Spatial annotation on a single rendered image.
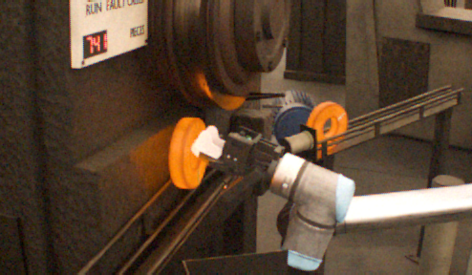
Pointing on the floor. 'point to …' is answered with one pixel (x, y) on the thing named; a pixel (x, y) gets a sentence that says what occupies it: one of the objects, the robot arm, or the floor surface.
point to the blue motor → (290, 115)
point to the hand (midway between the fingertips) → (189, 144)
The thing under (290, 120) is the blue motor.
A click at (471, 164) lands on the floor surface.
